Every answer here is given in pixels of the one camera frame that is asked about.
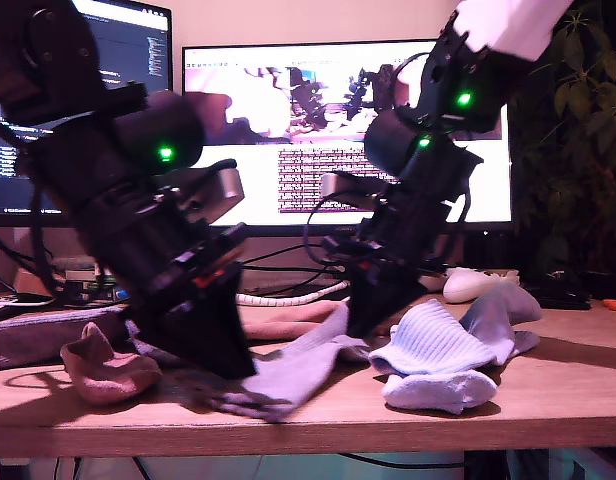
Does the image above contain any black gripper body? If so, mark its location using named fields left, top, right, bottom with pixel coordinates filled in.
left=90, top=192, right=248, bottom=306
left=321, top=202, right=457, bottom=281

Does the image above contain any pink sock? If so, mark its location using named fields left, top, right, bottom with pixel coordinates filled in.
left=60, top=322, right=163, bottom=406
left=242, top=299, right=349, bottom=341

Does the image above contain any white ribbed sock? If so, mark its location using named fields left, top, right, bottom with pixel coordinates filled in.
left=381, top=329, right=541, bottom=416
left=367, top=282, right=543, bottom=376

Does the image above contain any grey frilled cuff sock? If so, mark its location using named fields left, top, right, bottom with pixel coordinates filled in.
left=177, top=302, right=372, bottom=422
left=0, top=304, right=189, bottom=372

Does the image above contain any beige computer mouse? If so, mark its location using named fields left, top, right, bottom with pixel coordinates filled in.
left=418, top=272, right=448, bottom=294

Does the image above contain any white game controller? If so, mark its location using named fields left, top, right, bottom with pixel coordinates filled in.
left=442, top=268, right=520, bottom=305

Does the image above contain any green printed small box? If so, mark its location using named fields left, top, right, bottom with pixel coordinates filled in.
left=62, top=279, right=114, bottom=304

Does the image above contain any bright screen black monitor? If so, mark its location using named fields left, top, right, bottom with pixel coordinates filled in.
left=180, top=39, right=514, bottom=236

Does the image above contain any black pouch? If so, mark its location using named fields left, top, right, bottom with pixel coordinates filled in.
left=520, top=282, right=592, bottom=312

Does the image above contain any black keyboard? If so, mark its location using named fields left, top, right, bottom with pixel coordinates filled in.
left=0, top=293, right=59, bottom=322

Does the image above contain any green leafy houseplant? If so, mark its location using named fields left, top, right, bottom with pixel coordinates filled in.
left=507, top=4, right=616, bottom=281

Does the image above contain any dark code screen monitor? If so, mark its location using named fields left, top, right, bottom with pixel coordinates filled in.
left=0, top=0, right=173, bottom=229

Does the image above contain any white spiral cable wrap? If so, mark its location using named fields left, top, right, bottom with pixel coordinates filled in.
left=236, top=279, right=350, bottom=308

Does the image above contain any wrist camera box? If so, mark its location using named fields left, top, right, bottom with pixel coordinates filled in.
left=180, top=158, right=247, bottom=224
left=318, top=169, right=389, bottom=204

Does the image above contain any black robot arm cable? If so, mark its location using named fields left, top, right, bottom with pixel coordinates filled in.
left=303, top=189, right=389, bottom=266

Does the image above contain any black cable under table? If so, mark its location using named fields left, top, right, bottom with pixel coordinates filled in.
left=336, top=452, right=467, bottom=471

